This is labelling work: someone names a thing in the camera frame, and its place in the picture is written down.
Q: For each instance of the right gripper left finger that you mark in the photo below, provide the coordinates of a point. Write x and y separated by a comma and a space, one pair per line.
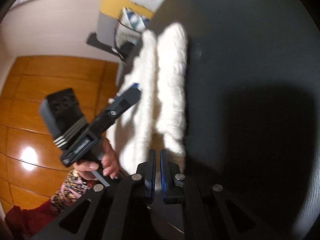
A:
114, 212

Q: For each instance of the wooden wardrobe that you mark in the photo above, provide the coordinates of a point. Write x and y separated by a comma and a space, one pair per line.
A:
31, 170

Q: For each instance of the grey yellow blue armchair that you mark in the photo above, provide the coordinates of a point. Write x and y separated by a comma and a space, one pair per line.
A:
110, 10

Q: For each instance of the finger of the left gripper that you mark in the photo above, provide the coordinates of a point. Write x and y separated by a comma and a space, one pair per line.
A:
133, 90
121, 104

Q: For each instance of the black handbag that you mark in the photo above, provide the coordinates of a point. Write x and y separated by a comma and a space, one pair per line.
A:
124, 51

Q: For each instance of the geometric triangle print pillow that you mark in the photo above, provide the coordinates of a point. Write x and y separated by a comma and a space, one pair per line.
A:
129, 27

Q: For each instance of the person left forearm patterned sleeve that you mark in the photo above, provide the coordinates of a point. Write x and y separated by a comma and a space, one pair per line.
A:
72, 188

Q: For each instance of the cream knitted sweater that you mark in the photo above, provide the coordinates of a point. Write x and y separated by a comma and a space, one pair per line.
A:
158, 119

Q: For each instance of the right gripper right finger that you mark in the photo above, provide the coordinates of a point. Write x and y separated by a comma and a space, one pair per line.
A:
213, 204

